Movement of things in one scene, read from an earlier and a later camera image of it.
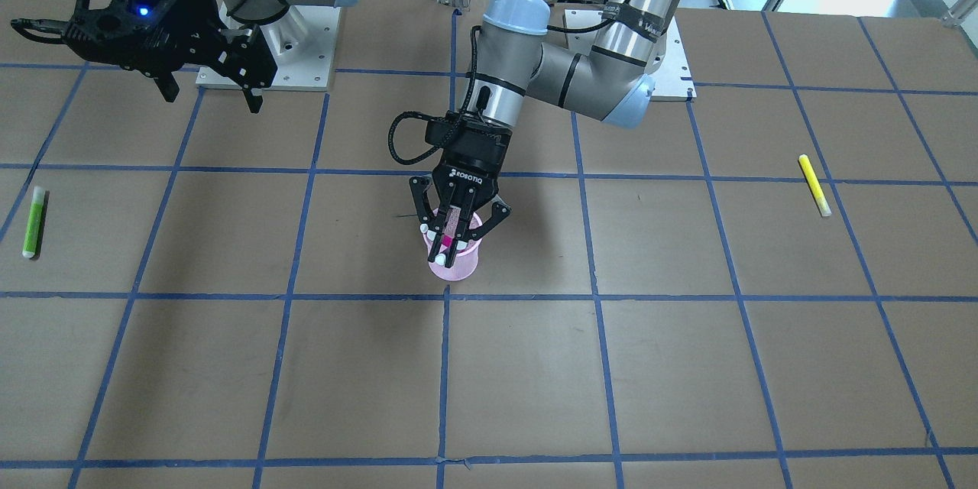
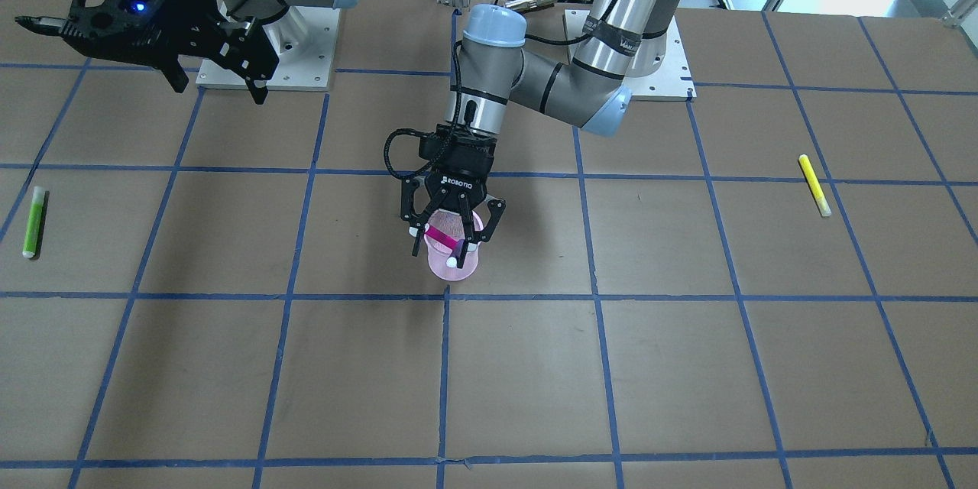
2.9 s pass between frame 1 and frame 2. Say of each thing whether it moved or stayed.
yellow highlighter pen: stayed
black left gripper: moved
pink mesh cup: stayed
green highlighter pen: stayed
